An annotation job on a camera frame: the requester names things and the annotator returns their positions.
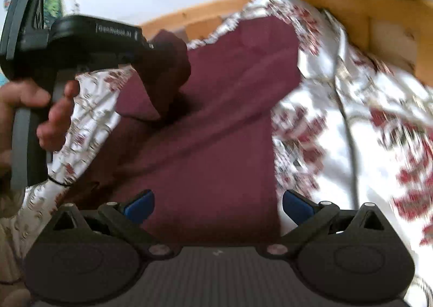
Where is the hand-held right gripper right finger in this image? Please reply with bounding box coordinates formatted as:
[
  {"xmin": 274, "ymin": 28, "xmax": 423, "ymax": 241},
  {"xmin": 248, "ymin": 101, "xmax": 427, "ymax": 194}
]
[{"xmin": 260, "ymin": 190, "xmax": 390, "ymax": 258}]

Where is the wooden bed frame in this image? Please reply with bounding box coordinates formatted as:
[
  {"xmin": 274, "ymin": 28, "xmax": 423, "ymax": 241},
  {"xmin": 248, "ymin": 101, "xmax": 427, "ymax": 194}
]
[{"xmin": 140, "ymin": 0, "xmax": 433, "ymax": 88}]

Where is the white floral printed bedspread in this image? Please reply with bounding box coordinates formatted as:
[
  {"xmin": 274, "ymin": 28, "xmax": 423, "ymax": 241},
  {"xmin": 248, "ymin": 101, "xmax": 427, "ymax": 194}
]
[{"xmin": 10, "ymin": 0, "xmax": 433, "ymax": 306}]

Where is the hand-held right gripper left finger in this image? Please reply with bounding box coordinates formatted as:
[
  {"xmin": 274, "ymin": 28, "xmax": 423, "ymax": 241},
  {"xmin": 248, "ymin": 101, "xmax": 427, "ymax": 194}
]
[{"xmin": 51, "ymin": 189, "xmax": 181, "ymax": 258}]

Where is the maroon cloth garment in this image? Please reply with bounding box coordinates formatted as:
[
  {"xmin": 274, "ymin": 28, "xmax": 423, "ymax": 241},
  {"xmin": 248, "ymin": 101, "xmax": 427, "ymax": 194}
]
[{"xmin": 63, "ymin": 16, "xmax": 303, "ymax": 247}]

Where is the person's left hand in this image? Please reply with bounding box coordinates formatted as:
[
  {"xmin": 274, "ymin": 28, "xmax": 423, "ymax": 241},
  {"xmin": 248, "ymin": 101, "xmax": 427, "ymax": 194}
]
[{"xmin": 0, "ymin": 79, "xmax": 80, "ymax": 176}]

